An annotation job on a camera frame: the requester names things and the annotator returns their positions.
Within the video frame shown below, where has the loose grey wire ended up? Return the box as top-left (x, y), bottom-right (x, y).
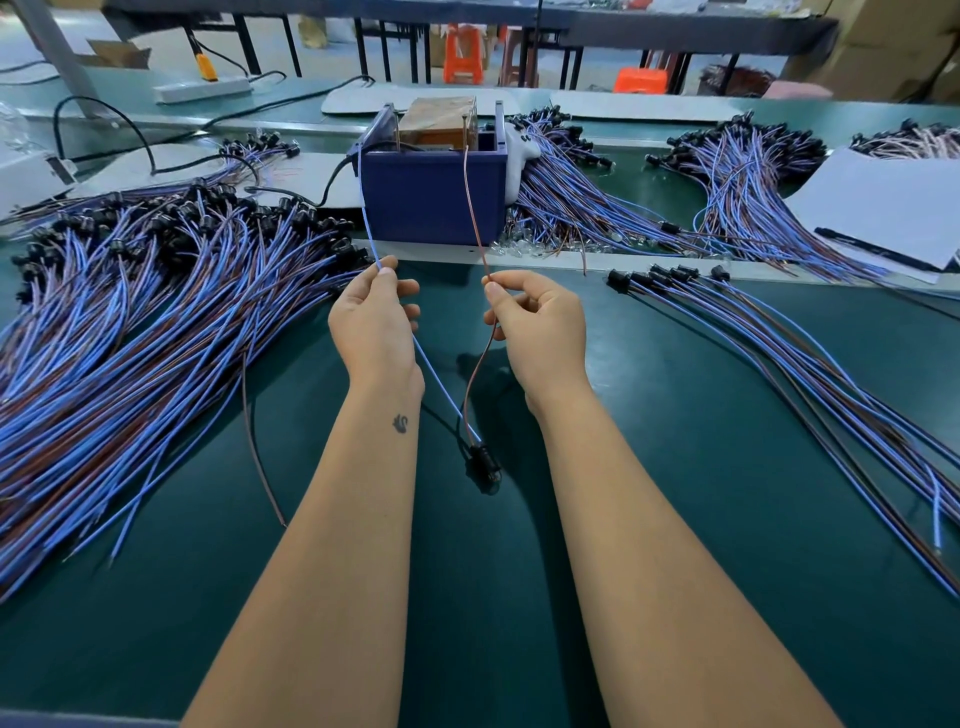
top-left (243, 352), bottom-right (287, 527)

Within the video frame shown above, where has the person's left forearm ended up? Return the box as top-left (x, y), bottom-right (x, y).
top-left (183, 382), bottom-right (425, 728)

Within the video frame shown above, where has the black pen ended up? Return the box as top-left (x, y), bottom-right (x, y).
top-left (814, 226), bottom-right (947, 275)

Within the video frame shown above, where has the pink plastic stool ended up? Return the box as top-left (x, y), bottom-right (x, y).
top-left (762, 79), bottom-right (836, 102)

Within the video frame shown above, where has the pile of wired lamps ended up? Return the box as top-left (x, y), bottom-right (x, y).
top-left (0, 187), bottom-right (377, 602)
top-left (604, 264), bottom-right (960, 602)

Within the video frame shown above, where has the white paper sheet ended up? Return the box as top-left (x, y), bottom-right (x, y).
top-left (787, 147), bottom-right (960, 272)

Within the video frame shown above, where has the white flat mat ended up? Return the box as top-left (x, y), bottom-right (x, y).
top-left (75, 142), bottom-right (362, 209)
top-left (552, 91), bottom-right (752, 125)
top-left (322, 81), bottom-right (554, 117)

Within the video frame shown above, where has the open cardboard box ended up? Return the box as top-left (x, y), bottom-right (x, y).
top-left (87, 39), bottom-right (152, 69)

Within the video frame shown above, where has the blue brown plug cable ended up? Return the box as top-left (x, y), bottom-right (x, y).
top-left (360, 142), bottom-right (504, 497)

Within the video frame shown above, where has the long grey workbench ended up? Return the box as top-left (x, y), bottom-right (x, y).
top-left (105, 0), bottom-right (839, 87)

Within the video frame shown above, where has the grey metal pole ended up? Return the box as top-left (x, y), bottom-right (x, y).
top-left (7, 0), bottom-right (104, 99)

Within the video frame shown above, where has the person's right forearm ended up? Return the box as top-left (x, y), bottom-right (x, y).
top-left (532, 393), bottom-right (845, 728)

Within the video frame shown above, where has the stack of large cardboard boxes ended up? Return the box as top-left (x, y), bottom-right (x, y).
top-left (810, 0), bottom-right (960, 99)

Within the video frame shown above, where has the orange plastic stool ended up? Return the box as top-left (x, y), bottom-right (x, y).
top-left (444, 24), bottom-right (488, 86)
top-left (613, 67), bottom-right (671, 95)

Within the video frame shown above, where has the person's right hand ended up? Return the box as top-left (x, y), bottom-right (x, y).
top-left (480, 270), bottom-right (591, 414)

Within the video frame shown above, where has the person's left hand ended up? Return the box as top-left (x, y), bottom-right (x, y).
top-left (327, 255), bottom-right (425, 399)

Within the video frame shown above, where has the thin black stand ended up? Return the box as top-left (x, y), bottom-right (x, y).
top-left (529, 0), bottom-right (546, 84)

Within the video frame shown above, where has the white power strip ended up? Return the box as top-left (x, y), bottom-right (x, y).
top-left (153, 75), bottom-right (257, 104)

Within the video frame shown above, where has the blue plastic tester box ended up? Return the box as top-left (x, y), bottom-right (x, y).
top-left (354, 102), bottom-right (519, 246)

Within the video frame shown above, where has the brown cardboard block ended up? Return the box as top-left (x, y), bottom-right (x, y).
top-left (397, 96), bottom-right (480, 152)

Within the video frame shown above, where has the black power cable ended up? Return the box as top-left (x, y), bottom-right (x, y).
top-left (52, 75), bottom-right (374, 174)

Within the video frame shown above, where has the white plastic device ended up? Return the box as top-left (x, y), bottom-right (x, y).
top-left (0, 150), bottom-right (77, 212)

